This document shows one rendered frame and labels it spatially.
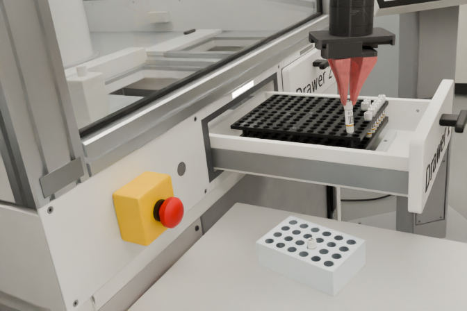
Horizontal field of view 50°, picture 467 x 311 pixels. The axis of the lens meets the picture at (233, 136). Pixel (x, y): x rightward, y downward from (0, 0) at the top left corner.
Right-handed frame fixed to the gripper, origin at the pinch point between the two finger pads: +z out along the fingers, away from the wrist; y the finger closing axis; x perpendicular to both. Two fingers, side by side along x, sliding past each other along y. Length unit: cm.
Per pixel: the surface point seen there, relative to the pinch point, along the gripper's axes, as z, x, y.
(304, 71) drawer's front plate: 6.6, -42.1, -1.3
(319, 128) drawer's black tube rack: 7.0, -7.2, 2.5
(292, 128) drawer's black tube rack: 7.3, -8.6, 6.6
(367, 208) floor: 95, -130, -46
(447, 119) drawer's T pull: 5.0, -2.5, -15.7
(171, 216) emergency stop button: 10.6, 11.1, 24.9
